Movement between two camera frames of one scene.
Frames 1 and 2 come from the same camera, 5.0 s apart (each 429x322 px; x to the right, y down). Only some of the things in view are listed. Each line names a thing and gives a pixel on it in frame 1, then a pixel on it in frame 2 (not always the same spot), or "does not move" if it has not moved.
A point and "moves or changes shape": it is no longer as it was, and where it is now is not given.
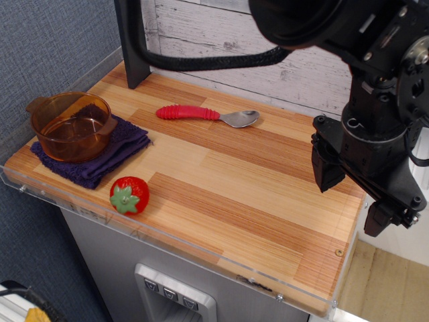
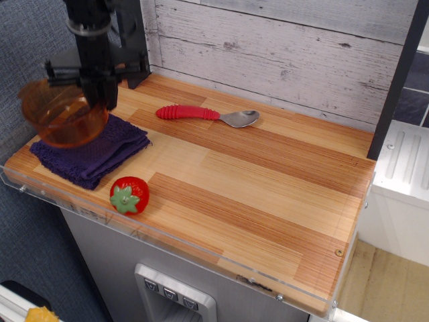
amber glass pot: (71, 127) moves or changes shape
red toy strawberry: (129, 195) does not move
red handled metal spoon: (234, 119) does not move
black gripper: (369, 145) -> (94, 66)
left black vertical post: (136, 62) does not move
